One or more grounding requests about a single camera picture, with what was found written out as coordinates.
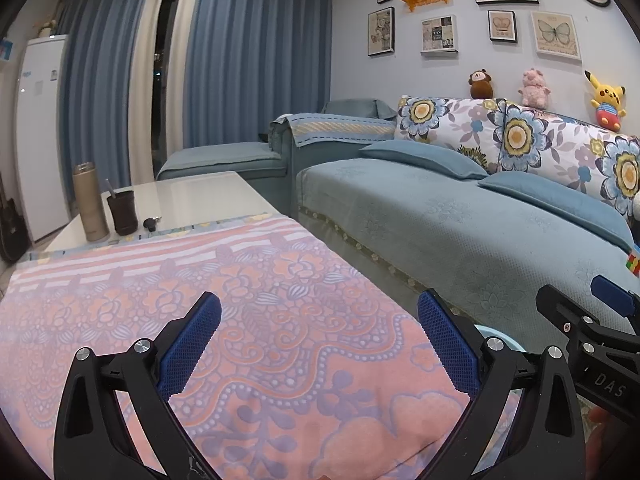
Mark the white collage canvas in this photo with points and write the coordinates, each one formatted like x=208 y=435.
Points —
x=438 y=34

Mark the white coffee table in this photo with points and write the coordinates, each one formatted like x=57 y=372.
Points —
x=200 y=200

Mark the blue wall paper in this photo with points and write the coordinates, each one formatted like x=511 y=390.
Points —
x=6 y=50

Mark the black car key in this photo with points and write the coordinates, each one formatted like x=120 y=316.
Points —
x=150 y=223

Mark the narrow blue curtain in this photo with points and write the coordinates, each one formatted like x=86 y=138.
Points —
x=100 y=85

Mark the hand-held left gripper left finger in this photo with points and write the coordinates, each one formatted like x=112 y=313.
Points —
x=192 y=345

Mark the white refrigerator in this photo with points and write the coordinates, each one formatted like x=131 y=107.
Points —
x=42 y=135

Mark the blue fabric sofa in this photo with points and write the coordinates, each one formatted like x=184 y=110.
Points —
x=220 y=160

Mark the small beige plush toy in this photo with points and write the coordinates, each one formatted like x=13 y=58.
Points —
x=46 y=28

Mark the gold thermos bottle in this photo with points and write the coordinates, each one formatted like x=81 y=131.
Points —
x=90 y=200

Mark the black guitar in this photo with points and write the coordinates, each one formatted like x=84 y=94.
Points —
x=11 y=230

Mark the blue striped armrest cover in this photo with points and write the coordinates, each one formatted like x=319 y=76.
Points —
x=340 y=128

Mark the pink floral blanket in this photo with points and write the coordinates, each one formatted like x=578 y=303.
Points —
x=280 y=270

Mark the tall black picture frame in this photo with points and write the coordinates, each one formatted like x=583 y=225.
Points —
x=381 y=31

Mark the brown monkey plush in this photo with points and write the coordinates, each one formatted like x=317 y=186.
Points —
x=481 y=85

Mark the dark window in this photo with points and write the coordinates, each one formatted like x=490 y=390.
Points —
x=162 y=70

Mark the wide blue curtain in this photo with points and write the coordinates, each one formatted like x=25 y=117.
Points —
x=250 y=60

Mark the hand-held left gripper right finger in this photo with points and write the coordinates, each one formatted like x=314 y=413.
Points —
x=447 y=345

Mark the blue pillow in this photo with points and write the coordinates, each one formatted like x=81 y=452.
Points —
x=550 y=200
x=425 y=157

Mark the dark brown cup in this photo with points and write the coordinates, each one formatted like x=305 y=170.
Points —
x=122 y=212

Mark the pink pig plush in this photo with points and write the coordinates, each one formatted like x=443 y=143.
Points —
x=534 y=87

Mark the colourful puzzle cube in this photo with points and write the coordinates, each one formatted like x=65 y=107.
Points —
x=634 y=263

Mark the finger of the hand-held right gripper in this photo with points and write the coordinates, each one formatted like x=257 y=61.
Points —
x=612 y=294
x=562 y=310

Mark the crown picture frame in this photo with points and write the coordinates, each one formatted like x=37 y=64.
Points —
x=502 y=26

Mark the floral back cushion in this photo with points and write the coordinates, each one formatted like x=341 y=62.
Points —
x=622 y=170
x=425 y=115
x=530 y=135

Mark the person's right hand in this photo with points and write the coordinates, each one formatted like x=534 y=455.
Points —
x=600 y=442

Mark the yellow plush toy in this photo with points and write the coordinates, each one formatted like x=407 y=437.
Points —
x=607 y=102

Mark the white sheer curtain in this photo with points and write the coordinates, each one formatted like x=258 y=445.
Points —
x=187 y=60
x=145 y=85

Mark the butterfly picture frame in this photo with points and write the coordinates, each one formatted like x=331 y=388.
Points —
x=556 y=36

